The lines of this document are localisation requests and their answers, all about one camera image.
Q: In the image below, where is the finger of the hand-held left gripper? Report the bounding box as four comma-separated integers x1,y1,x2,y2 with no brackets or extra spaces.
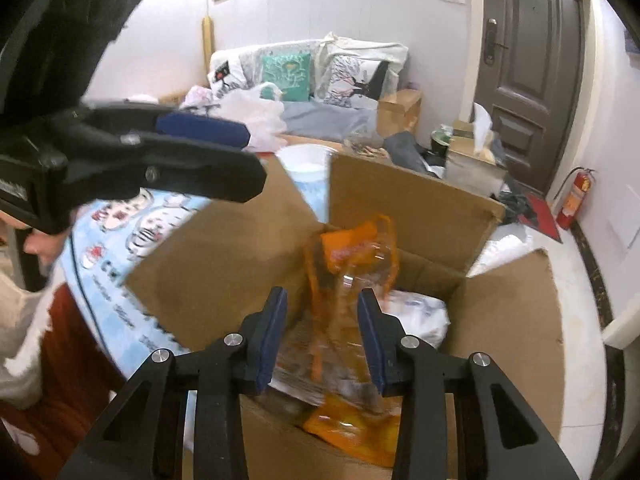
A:
59,134,267,204
79,101,251,151

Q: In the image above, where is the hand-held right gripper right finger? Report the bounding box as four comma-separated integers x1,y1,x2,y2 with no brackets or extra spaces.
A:
356,287,581,480

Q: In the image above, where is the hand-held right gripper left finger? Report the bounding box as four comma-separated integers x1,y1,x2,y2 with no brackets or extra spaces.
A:
57,286,290,480

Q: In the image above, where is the large cardboard box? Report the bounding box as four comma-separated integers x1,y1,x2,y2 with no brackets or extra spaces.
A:
122,152,566,480

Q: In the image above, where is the orange clear snack packet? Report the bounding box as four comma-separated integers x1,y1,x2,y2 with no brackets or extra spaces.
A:
272,214,403,468

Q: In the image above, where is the person's left hand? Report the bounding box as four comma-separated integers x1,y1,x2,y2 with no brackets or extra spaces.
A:
0,209,73,267

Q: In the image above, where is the white pink plastic bag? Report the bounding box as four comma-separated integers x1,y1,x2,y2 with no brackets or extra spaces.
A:
179,85,222,111

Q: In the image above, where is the white snack packet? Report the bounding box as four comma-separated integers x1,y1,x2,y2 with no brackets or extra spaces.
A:
382,289,451,353

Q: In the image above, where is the white red print cushion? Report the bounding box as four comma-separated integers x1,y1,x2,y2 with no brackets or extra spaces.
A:
209,57,251,102

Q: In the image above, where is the wooden pole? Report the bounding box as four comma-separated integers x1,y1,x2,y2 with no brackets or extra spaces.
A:
201,16,216,88

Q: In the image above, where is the white covered sofa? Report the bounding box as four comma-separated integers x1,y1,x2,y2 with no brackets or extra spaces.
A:
206,32,410,145

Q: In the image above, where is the white bowl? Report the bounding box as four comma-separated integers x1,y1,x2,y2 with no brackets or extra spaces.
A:
275,143,335,181

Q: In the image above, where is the teal cushion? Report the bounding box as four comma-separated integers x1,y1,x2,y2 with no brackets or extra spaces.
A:
261,51,312,104

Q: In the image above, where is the grey blanket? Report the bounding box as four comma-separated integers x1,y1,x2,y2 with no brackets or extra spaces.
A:
280,99,383,142

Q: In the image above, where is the blue cartoon tablecloth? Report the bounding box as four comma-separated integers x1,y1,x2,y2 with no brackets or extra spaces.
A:
62,167,333,456

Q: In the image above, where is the clear plastic container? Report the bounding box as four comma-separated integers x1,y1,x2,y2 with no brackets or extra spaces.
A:
347,132,388,158

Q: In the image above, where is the bird tree print cushion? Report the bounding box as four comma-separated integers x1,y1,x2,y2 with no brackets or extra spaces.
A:
320,52,391,110

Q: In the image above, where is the dark cloth bundle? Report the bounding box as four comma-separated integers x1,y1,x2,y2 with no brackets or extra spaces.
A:
384,131,447,179

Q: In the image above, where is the white tote bag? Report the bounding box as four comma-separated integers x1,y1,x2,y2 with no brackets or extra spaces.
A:
315,32,410,108

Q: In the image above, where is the grey box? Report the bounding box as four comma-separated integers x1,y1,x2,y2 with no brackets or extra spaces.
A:
444,157,510,197

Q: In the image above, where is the black cloth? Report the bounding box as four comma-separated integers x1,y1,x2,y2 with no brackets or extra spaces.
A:
497,185,533,223

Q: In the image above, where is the small cardboard box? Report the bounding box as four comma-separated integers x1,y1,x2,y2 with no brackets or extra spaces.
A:
376,88,423,139

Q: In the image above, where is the dark green cup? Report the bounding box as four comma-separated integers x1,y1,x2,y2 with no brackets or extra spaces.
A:
431,124,455,161

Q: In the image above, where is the dark red cloth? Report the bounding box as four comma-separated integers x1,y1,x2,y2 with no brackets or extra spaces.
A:
0,282,133,480

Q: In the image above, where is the red doormat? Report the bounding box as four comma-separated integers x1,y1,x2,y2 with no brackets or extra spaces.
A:
517,192,565,245

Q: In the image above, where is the cardboard box with white paper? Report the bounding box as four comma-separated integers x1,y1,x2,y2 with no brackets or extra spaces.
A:
450,102,501,161

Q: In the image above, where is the red fire extinguisher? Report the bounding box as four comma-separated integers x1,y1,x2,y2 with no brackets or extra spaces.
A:
556,166,598,232

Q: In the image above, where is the brown door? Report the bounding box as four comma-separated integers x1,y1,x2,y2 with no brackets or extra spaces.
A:
472,0,593,196

